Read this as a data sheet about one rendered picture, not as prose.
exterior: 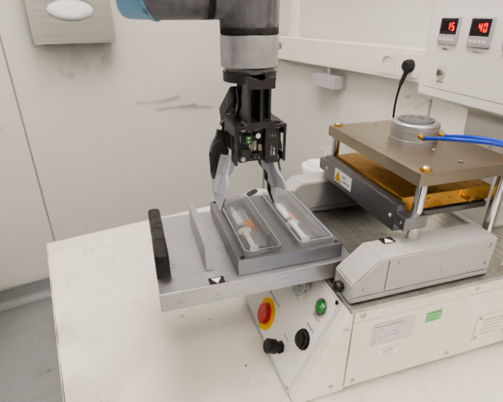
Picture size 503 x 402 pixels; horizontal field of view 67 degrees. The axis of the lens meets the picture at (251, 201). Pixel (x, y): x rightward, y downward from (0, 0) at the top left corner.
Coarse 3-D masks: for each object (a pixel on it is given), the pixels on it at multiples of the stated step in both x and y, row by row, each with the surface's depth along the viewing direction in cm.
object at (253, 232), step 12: (228, 204) 68; (240, 204) 68; (252, 204) 68; (228, 216) 64; (240, 216) 64; (252, 216) 64; (240, 228) 60; (252, 228) 60; (264, 228) 60; (240, 240) 57; (252, 240) 57; (264, 240) 57; (276, 240) 57
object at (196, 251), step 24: (192, 216) 63; (168, 240) 63; (192, 240) 63; (216, 240) 63; (192, 264) 57; (216, 264) 57; (312, 264) 57; (336, 264) 58; (168, 288) 52; (192, 288) 52; (216, 288) 53; (240, 288) 54; (264, 288) 56
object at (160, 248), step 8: (152, 216) 62; (152, 224) 60; (160, 224) 60; (152, 232) 58; (160, 232) 58; (152, 240) 56; (160, 240) 56; (152, 248) 55; (160, 248) 54; (160, 256) 53; (160, 264) 53; (168, 264) 53; (160, 272) 54; (168, 272) 54
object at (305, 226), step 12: (264, 192) 72; (288, 192) 72; (276, 204) 68; (288, 204) 68; (300, 204) 68; (288, 216) 64; (300, 216) 64; (312, 216) 64; (300, 228) 60; (312, 228) 60; (324, 228) 60; (300, 240) 57
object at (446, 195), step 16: (352, 160) 72; (368, 160) 72; (368, 176) 65; (384, 176) 65; (400, 176) 65; (400, 192) 59; (432, 192) 59; (448, 192) 60; (464, 192) 61; (480, 192) 62; (432, 208) 61; (448, 208) 61; (464, 208) 62
